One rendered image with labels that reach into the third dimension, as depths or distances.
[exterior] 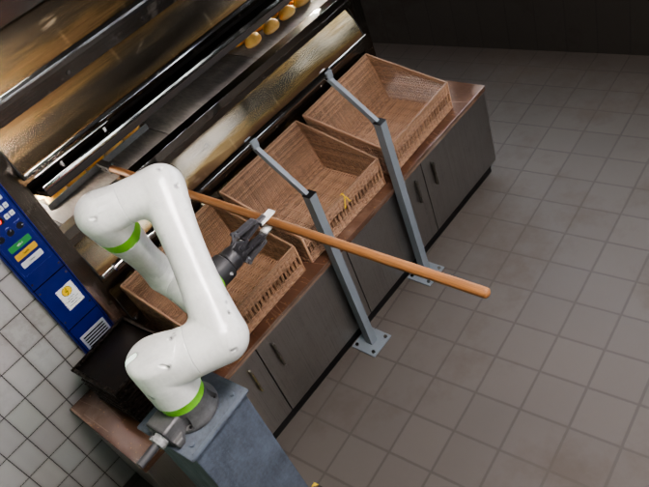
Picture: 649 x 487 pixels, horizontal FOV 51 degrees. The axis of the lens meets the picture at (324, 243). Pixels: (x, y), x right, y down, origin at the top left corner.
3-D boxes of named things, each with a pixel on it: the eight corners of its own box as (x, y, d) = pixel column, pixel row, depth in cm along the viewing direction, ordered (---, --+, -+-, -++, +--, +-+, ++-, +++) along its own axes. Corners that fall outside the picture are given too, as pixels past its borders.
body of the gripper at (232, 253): (212, 251, 210) (232, 231, 215) (223, 270, 216) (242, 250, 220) (229, 257, 206) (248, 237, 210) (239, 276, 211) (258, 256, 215)
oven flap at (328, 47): (101, 278, 272) (67, 241, 265) (361, 39, 350) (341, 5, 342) (104, 279, 269) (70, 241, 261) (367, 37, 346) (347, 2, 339)
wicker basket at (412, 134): (317, 159, 346) (298, 115, 328) (378, 96, 371) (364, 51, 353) (394, 178, 316) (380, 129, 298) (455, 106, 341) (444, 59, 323)
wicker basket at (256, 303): (148, 328, 295) (116, 286, 277) (233, 241, 320) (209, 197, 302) (221, 369, 265) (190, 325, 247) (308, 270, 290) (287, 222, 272)
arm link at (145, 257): (123, 261, 178) (150, 228, 180) (93, 241, 182) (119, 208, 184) (173, 304, 210) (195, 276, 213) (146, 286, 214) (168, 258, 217)
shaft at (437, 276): (493, 294, 173) (491, 286, 171) (487, 301, 171) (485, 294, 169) (116, 168, 278) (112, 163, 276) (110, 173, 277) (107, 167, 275)
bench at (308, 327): (134, 473, 314) (65, 406, 277) (420, 155, 419) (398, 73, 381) (211, 539, 279) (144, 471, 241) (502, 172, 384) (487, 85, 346)
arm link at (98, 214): (120, 212, 162) (107, 172, 167) (70, 234, 162) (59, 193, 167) (150, 242, 179) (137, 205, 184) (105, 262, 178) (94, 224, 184)
